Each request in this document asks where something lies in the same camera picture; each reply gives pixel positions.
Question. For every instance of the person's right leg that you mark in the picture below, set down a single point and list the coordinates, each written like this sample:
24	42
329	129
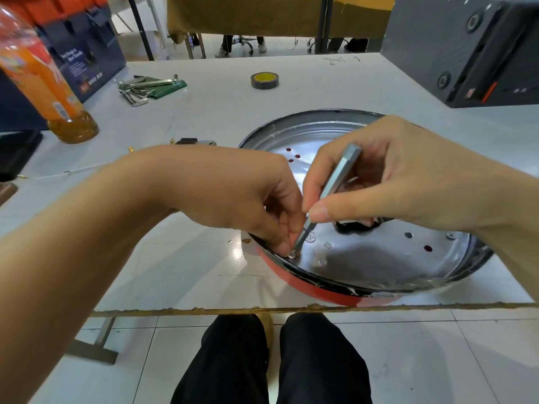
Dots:
322	361

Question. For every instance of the orange drink bottle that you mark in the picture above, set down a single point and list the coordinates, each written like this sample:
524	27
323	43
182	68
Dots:
46	84

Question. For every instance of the table with yellow cloth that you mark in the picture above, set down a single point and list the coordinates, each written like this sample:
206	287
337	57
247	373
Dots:
269	14

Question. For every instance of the person's left hand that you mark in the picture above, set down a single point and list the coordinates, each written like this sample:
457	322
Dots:
227	185

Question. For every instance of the yellow and black tape roll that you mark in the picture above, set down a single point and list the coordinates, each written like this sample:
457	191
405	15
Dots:
265	80

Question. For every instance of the black metal frame post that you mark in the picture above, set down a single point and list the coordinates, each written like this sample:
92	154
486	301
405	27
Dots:
141	27
323	23

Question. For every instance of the grey metal table leg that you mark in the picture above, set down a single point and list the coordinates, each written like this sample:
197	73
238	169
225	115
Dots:
94	344

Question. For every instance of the silver hex screwdriver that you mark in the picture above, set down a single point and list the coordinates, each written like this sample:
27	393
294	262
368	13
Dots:
337	180

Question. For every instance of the person's leg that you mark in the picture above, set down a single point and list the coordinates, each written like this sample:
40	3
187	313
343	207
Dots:
322	361
227	366

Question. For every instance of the dark grey machine housing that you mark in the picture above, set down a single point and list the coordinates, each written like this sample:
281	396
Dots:
467	46

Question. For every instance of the black plastic piece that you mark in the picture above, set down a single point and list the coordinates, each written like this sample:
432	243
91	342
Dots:
353	227

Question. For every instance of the black flat object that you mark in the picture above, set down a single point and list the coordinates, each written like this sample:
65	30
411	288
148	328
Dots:
17	153

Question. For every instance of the round metal pan red rim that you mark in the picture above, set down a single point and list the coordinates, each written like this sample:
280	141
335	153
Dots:
379	265

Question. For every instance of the brown wooden object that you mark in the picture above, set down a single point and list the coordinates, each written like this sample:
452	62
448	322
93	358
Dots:
6	193

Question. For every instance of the blue and orange tool box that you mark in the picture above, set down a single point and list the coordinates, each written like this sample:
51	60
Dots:
88	50

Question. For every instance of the person's right hand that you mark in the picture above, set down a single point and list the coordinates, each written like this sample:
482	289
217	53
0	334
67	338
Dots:
412	176

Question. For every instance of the person's left fingers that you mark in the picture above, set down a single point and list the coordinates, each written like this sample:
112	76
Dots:
282	231

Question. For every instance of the person's right thumb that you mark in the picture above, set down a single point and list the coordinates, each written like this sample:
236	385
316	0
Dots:
341	210

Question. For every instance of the hex key set green holder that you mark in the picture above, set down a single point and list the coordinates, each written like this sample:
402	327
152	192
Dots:
147	89

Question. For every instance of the person's left leg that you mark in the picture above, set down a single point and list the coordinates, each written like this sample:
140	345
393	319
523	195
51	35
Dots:
227	366

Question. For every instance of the small black and silver part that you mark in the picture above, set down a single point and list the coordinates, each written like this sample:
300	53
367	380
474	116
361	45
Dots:
193	142

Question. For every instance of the person's left forearm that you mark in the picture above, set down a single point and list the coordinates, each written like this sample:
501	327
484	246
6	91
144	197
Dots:
71	248

